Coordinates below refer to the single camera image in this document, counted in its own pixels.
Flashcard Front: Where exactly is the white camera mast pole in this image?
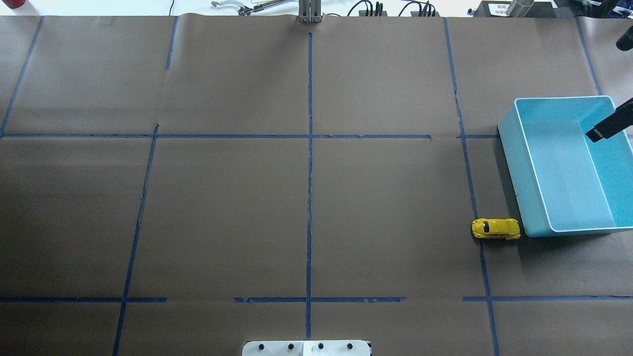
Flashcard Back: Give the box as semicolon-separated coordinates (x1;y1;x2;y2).
241;340;372;356

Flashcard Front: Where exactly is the light blue plastic bin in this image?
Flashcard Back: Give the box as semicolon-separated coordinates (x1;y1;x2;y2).
498;95;633;237

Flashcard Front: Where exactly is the aluminium frame post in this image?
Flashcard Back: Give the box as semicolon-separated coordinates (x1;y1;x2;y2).
298;0;323;23

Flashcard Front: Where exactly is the black power strip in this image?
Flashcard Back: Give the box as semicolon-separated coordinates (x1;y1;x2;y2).
345;0;440;17

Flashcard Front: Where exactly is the yellow beetle toy car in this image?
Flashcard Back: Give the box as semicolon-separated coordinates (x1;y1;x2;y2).
471;218;521;240

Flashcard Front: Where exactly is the steel cup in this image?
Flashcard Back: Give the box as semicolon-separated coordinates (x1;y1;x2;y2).
506;0;535;18

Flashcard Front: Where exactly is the red cylinder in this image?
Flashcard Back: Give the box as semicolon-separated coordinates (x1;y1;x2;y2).
1;0;26;9

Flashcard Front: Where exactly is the black box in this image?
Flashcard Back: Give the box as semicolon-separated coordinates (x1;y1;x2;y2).
467;0;556;18

